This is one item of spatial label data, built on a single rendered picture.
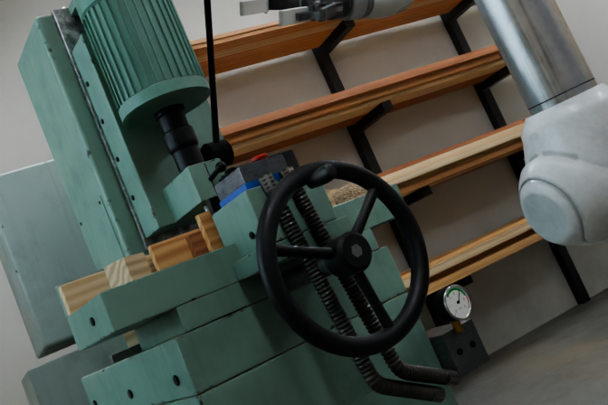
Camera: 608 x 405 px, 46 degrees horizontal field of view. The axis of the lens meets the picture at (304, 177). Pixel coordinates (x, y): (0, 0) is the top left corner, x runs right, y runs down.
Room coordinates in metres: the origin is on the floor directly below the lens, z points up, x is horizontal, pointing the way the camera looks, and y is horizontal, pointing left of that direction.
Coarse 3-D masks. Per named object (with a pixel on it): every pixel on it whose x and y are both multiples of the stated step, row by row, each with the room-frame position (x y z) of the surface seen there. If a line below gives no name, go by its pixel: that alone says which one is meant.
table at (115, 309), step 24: (384, 216) 1.33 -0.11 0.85; (288, 240) 1.10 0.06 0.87; (312, 240) 1.12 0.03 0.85; (192, 264) 1.11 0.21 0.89; (216, 264) 1.13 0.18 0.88; (240, 264) 1.12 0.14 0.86; (120, 288) 1.04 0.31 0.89; (144, 288) 1.06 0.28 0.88; (168, 288) 1.08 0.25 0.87; (192, 288) 1.10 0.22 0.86; (216, 288) 1.12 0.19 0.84; (96, 312) 1.06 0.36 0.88; (120, 312) 1.03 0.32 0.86; (144, 312) 1.05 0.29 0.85; (96, 336) 1.10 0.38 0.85
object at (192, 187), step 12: (192, 168) 1.27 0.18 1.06; (204, 168) 1.29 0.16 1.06; (180, 180) 1.31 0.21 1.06; (192, 180) 1.27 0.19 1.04; (204, 180) 1.28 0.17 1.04; (216, 180) 1.30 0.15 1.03; (168, 192) 1.36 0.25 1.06; (180, 192) 1.32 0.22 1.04; (192, 192) 1.29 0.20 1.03; (204, 192) 1.28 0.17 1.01; (168, 204) 1.38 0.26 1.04; (180, 204) 1.34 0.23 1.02; (192, 204) 1.30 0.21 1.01; (204, 204) 1.32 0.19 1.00; (180, 216) 1.35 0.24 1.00; (192, 216) 1.39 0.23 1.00
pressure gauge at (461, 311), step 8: (448, 288) 1.29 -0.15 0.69; (456, 288) 1.30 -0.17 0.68; (464, 288) 1.31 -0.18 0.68; (440, 296) 1.29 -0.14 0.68; (448, 296) 1.29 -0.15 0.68; (456, 296) 1.30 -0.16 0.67; (464, 296) 1.31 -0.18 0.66; (440, 304) 1.29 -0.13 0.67; (448, 304) 1.28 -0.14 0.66; (456, 304) 1.29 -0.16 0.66; (464, 304) 1.30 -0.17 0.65; (440, 312) 1.29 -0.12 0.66; (448, 312) 1.28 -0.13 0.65; (456, 312) 1.29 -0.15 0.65; (464, 312) 1.30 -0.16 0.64; (448, 320) 1.30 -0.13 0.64; (456, 320) 1.29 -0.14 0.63; (456, 328) 1.31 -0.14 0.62
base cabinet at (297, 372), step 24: (408, 336) 1.30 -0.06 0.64; (288, 360) 1.16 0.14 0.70; (312, 360) 1.19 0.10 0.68; (336, 360) 1.21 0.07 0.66; (384, 360) 1.26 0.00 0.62; (408, 360) 1.29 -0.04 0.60; (432, 360) 1.32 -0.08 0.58; (240, 384) 1.11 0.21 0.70; (264, 384) 1.13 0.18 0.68; (288, 384) 1.15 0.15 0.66; (312, 384) 1.18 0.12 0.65; (336, 384) 1.20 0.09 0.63; (360, 384) 1.22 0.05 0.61; (432, 384) 1.30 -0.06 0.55
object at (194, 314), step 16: (368, 240) 1.30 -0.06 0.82; (224, 288) 1.13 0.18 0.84; (240, 288) 1.14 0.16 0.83; (256, 288) 1.16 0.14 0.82; (192, 304) 1.10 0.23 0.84; (208, 304) 1.11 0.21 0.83; (224, 304) 1.12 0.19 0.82; (240, 304) 1.14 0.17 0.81; (160, 320) 1.14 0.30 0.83; (176, 320) 1.09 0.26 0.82; (192, 320) 1.09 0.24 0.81; (208, 320) 1.10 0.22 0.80; (144, 336) 1.22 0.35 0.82; (160, 336) 1.16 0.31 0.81
